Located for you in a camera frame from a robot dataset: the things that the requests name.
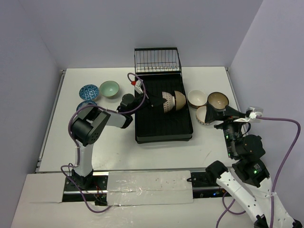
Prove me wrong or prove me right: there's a black dish rack tray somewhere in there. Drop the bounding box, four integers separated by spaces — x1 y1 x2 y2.
135 73 193 143

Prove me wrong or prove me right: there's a black bowl tan outside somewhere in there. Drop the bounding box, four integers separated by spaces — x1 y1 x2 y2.
174 91 186 111

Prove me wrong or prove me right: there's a red lattice patterned bowl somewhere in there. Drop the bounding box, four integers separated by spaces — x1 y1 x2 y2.
162 92 176 113

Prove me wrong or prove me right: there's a blue and white floral bowl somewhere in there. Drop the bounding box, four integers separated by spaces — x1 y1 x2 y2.
76 100 97 111

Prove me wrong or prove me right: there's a dark blue patterned bowl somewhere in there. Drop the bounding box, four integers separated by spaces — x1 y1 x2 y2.
79 84 99 100

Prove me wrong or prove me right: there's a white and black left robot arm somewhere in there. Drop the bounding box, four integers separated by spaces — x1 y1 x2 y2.
68 94 166 190

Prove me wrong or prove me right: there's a pale green bowl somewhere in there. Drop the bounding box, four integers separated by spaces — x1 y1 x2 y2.
99 81 120 98

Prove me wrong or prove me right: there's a black aluminium mounting rail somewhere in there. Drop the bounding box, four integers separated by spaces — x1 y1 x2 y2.
62 171 231 206

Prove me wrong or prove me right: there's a white bowl patterned rim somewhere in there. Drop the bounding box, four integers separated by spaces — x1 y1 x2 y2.
196 106 214 125

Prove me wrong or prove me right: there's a silver taped cover plate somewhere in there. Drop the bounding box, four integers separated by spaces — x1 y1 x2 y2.
106 171 193 206

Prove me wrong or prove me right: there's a white bowl brown outside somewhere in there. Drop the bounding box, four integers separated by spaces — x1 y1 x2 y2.
187 90 207 109

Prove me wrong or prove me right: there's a black wire plate rack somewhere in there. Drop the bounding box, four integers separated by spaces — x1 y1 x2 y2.
134 47 182 75

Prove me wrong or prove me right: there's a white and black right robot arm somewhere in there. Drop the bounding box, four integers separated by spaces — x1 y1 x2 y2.
205 104 303 228

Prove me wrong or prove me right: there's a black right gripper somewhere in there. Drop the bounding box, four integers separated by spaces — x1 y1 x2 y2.
204 102 247 157

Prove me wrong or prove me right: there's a brown bowl cream inside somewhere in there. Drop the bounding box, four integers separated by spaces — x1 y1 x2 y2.
208 92 229 109

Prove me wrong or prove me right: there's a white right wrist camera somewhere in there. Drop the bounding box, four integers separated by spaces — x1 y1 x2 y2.
234 106 264 123

